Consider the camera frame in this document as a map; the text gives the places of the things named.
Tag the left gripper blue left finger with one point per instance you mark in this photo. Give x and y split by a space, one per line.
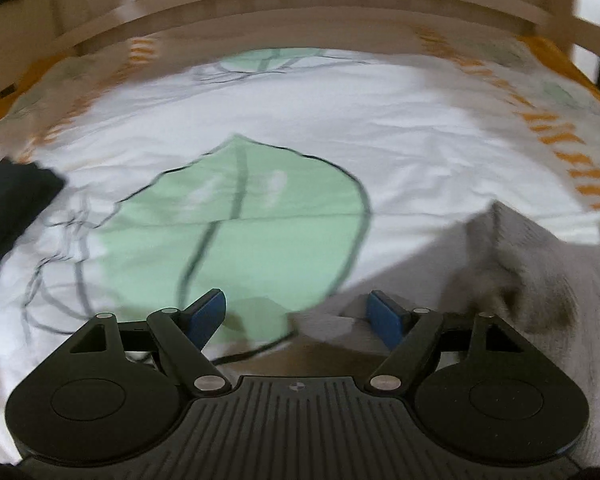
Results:
180 336

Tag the beige wooden bed frame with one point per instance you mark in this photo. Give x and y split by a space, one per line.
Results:
300 5

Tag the grey knit garment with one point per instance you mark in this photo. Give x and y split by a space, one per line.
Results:
499 262

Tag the white leaf-print bed sheet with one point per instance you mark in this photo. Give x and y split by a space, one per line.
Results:
288 177

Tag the black folded garment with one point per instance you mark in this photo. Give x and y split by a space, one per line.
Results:
25 191

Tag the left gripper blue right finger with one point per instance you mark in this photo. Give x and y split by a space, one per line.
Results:
410 336

